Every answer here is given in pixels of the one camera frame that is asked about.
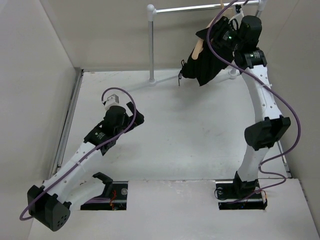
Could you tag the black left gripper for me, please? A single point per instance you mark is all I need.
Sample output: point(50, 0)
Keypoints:
point(130, 118)

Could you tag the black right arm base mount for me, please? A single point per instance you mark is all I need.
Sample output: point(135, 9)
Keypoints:
point(231, 197)

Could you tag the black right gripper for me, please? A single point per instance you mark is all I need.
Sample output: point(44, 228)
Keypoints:
point(218, 28)

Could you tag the beige plastic hanger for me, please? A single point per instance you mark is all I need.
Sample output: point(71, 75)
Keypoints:
point(199, 45)

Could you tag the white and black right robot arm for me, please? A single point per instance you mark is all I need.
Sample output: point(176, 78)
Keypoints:
point(270, 124)

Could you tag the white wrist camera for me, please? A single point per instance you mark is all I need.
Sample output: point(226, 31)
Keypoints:
point(239, 14)
point(112, 100)

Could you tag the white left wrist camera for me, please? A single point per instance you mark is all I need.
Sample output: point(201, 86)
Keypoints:
point(112, 100)

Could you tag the black trousers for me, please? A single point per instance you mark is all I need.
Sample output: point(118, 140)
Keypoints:
point(203, 69)

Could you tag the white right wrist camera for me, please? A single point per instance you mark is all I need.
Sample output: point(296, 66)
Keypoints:
point(239, 14)

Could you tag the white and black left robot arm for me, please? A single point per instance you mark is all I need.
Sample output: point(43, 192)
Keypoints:
point(79, 180)

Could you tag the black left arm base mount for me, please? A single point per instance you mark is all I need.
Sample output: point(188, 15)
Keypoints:
point(114, 199)

